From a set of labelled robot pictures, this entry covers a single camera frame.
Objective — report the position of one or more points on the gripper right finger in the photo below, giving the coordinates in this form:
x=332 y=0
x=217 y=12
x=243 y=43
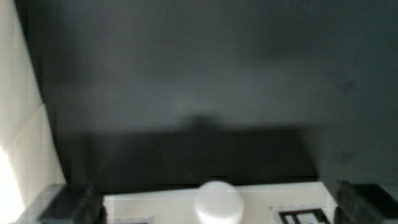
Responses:
x=366 y=205

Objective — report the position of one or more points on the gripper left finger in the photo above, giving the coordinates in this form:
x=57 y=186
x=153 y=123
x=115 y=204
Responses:
x=74 y=207

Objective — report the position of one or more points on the white drawer box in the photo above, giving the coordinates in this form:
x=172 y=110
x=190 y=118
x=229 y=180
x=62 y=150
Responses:
x=165 y=207

